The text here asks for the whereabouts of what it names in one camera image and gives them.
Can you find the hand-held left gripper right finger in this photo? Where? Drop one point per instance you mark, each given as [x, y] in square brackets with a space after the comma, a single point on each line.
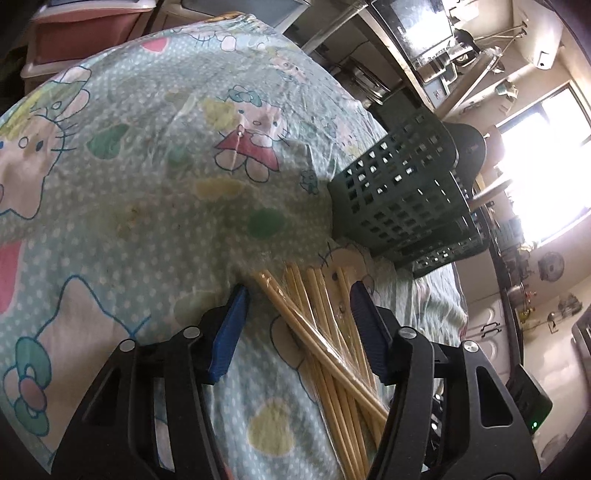
[367, 332]

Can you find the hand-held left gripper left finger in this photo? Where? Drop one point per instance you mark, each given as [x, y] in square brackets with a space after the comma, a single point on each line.
[228, 332]

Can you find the bundle of wooden chopsticks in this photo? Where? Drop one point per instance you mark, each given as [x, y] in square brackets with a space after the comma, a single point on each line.
[323, 350]

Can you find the dark green lattice basket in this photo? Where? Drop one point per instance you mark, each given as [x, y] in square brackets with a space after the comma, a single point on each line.
[392, 207]

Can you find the white kitchen cabinets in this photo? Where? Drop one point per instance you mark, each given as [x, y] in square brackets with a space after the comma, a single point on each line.
[489, 323]

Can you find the cartoon printed tablecloth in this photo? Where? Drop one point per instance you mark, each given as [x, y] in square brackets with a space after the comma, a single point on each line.
[138, 184]

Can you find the dark round object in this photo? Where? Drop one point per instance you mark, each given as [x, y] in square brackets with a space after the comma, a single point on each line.
[468, 152]

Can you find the window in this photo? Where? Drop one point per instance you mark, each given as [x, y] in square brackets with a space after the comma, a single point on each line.
[549, 175]

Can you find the metal shelf rack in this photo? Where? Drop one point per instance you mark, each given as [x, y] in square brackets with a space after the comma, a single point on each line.
[360, 60]

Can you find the black microwave oven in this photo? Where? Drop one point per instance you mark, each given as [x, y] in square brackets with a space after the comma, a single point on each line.
[415, 27]

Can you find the pink plastic drawer unit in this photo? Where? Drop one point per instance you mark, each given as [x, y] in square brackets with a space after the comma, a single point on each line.
[78, 37]

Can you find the white water heater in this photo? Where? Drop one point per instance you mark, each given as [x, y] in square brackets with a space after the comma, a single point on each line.
[540, 41]

